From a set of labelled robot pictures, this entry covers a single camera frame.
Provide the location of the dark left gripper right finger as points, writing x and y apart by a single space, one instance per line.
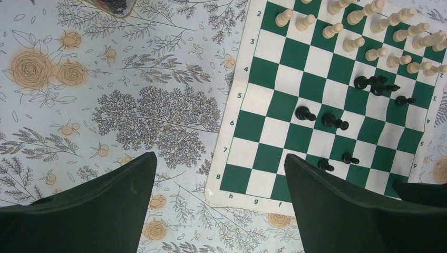
335 215

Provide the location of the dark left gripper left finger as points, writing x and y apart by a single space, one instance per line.
105 214

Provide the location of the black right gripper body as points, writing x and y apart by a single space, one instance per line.
422 193

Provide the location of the black chess pawn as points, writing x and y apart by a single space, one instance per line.
324 165
402 100
329 120
303 113
347 158

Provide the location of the green white chess board mat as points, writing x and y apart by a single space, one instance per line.
297 54

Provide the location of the black chess piece tall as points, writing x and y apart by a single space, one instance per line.
361 82

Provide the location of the floral tablecloth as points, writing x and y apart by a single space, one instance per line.
84 92

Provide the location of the gold tin lid left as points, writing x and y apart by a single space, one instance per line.
116 8

